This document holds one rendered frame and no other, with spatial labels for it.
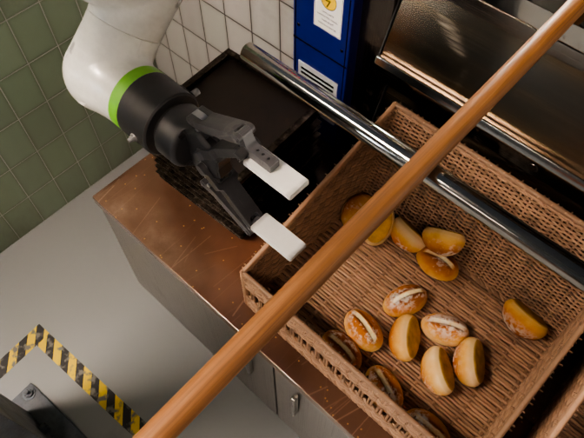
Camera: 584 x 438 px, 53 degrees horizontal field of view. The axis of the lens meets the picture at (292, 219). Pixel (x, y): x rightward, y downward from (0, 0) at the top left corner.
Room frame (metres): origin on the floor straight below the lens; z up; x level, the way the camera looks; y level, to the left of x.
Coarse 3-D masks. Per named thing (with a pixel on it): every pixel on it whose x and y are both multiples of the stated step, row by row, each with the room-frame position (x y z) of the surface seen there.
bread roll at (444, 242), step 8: (424, 232) 0.65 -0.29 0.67; (432, 232) 0.64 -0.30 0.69; (440, 232) 0.64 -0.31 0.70; (448, 232) 0.63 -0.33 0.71; (424, 240) 0.64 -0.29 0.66; (432, 240) 0.63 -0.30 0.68; (440, 240) 0.62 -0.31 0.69; (448, 240) 0.62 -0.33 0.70; (456, 240) 0.62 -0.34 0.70; (464, 240) 0.62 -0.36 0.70; (432, 248) 0.62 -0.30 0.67; (440, 248) 0.61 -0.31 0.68; (448, 248) 0.60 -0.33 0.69; (456, 248) 0.60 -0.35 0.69
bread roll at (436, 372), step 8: (432, 352) 0.39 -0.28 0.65; (440, 352) 0.39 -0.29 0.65; (424, 360) 0.38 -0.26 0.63; (432, 360) 0.38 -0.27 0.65; (440, 360) 0.38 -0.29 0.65; (448, 360) 0.39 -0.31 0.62; (424, 368) 0.36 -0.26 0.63; (432, 368) 0.36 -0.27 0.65; (440, 368) 0.36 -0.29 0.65; (448, 368) 0.37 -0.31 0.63; (424, 376) 0.35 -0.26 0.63; (432, 376) 0.34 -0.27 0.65; (440, 376) 0.34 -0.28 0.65; (448, 376) 0.35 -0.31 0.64; (432, 384) 0.33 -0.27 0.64; (440, 384) 0.33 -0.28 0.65; (448, 384) 0.33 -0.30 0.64; (432, 392) 0.32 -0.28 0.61; (440, 392) 0.32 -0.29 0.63; (448, 392) 0.32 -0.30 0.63
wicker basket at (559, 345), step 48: (336, 192) 0.73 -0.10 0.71; (432, 192) 0.73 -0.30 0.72; (480, 192) 0.68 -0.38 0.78; (528, 192) 0.64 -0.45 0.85; (336, 288) 0.56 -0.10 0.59; (384, 288) 0.56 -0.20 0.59; (432, 288) 0.56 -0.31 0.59; (480, 288) 0.56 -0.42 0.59; (528, 288) 0.53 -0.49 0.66; (288, 336) 0.44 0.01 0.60; (384, 336) 0.45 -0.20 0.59; (480, 336) 0.45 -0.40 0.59; (576, 336) 0.36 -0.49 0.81; (336, 384) 0.35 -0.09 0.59; (480, 384) 0.35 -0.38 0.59; (528, 384) 0.31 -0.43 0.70; (480, 432) 0.25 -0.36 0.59
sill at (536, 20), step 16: (496, 0) 0.80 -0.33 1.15; (512, 0) 0.78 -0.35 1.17; (528, 0) 0.77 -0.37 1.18; (544, 0) 0.77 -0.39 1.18; (560, 0) 0.77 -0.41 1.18; (512, 16) 0.78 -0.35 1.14; (528, 16) 0.76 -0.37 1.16; (544, 16) 0.75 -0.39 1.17; (576, 32) 0.71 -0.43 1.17; (576, 48) 0.70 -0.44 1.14
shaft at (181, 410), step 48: (576, 0) 0.73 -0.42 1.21; (528, 48) 0.63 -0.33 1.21; (480, 96) 0.54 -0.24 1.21; (432, 144) 0.46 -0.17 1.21; (384, 192) 0.39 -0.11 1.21; (336, 240) 0.33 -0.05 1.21; (288, 288) 0.27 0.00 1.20; (240, 336) 0.21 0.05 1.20; (192, 384) 0.17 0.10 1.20; (144, 432) 0.12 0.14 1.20
